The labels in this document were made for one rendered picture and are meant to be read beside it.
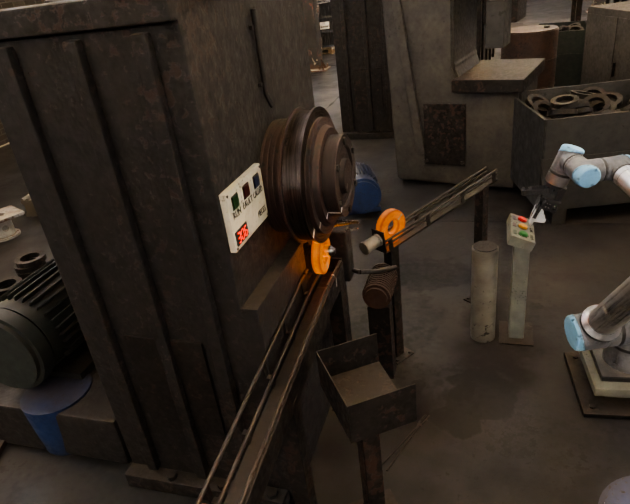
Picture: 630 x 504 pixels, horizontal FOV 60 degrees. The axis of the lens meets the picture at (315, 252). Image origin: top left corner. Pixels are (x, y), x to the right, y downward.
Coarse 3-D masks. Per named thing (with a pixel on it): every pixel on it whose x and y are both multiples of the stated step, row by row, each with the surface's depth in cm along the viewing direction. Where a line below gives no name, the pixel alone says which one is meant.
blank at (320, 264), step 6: (312, 246) 199; (318, 246) 198; (312, 252) 199; (318, 252) 198; (312, 258) 199; (318, 258) 198; (324, 258) 208; (312, 264) 200; (318, 264) 199; (324, 264) 205; (318, 270) 201; (324, 270) 205
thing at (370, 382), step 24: (336, 360) 172; (360, 360) 175; (336, 384) 171; (360, 384) 170; (384, 384) 169; (336, 408) 159; (360, 408) 147; (384, 408) 150; (408, 408) 153; (360, 432) 151; (360, 456) 179
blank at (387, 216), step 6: (390, 210) 238; (396, 210) 239; (384, 216) 236; (390, 216) 238; (396, 216) 240; (402, 216) 243; (378, 222) 237; (384, 222) 237; (396, 222) 243; (402, 222) 244; (378, 228) 237; (384, 228) 238; (396, 228) 244; (402, 228) 245; (384, 234) 239; (390, 234) 242; (396, 240) 245
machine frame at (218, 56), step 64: (64, 0) 180; (128, 0) 127; (192, 0) 134; (256, 0) 170; (0, 64) 145; (64, 64) 143; (128, 64) 138; (192, 64) 135; (256, 64) 171; (64, 128) 153; (128, 128) 147; (192, 128) 141; (256, 128) 173; (64, 192) 164; (128, 192) 157; (192, 192) 151; (64, 256) 177; (128, 256) 165; (192, 256) 158; (256, 256) 176; (128, 320) 183; (192, 320) 174; (256, 320) 167; (128, 384) 196; (192, 384) 188; (256, 384) 180; (128, 448) 219; (192, 448) 202
